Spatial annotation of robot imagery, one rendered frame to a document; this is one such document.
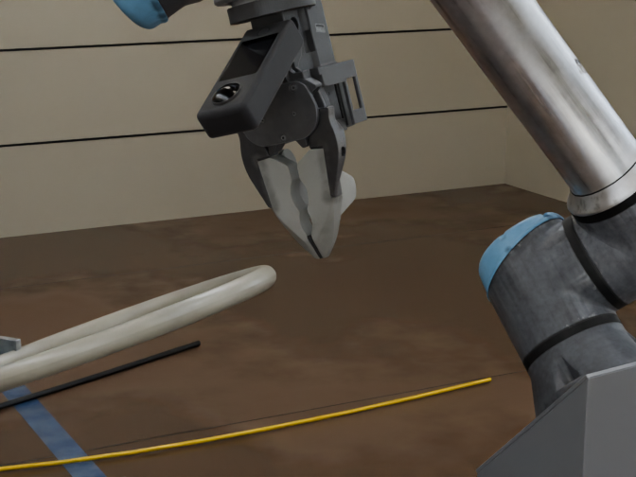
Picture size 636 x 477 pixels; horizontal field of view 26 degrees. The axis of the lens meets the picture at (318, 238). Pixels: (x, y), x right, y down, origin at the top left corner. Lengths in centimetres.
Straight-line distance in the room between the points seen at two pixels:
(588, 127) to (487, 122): 687
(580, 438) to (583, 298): 22
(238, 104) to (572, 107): 90
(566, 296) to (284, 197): 89
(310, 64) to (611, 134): 82
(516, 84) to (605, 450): 49
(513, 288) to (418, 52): 647
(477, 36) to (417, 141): 666
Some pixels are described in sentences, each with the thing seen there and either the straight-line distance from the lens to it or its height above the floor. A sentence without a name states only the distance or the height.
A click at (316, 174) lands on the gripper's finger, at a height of 152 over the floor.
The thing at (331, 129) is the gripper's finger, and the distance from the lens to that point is 108.
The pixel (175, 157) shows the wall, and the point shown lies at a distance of 777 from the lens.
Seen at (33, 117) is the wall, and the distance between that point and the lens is 748.
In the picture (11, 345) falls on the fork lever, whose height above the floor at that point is 110.
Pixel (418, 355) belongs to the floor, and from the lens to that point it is 547.
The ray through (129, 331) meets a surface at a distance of 164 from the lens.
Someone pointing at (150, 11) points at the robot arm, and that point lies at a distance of 126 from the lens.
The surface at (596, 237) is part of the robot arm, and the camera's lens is 194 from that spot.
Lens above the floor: 173
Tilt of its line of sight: 14 degrees down
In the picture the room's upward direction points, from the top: straight up
